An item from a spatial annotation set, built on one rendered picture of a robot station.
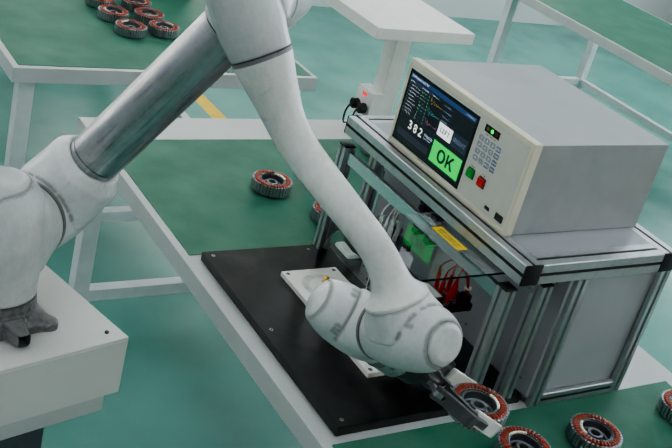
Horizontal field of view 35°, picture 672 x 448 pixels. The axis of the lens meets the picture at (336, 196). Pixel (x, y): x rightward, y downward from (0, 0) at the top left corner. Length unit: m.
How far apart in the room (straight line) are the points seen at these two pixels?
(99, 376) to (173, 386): 1.35
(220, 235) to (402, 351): 1.09
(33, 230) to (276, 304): 0.68
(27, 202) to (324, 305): 0.54
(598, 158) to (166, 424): 1.57
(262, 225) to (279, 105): 1.08
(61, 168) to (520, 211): 0.89
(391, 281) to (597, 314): 0.81
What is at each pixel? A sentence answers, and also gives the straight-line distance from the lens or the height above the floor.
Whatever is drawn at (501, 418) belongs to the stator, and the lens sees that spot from 1.95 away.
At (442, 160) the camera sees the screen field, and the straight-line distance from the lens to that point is 2.27.
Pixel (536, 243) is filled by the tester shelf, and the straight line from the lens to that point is 2.15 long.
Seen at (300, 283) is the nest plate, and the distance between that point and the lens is 2.42.
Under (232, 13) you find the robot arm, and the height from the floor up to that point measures 1.53.
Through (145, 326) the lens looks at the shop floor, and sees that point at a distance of 3.56.
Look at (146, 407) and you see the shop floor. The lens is 3.23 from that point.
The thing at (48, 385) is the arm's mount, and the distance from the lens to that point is 1.93.
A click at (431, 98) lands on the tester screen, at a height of 1.27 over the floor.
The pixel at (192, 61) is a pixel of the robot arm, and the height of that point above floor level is 1.38.
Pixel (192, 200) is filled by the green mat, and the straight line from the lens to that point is 2.74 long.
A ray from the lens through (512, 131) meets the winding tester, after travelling 2.10.
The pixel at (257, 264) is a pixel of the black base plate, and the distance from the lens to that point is 2.48.
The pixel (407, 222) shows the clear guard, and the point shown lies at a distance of 2.18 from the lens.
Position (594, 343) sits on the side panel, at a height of 0.89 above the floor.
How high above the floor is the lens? 1.98
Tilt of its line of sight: 25 degrees down
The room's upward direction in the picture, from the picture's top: 15 degrees clockwise
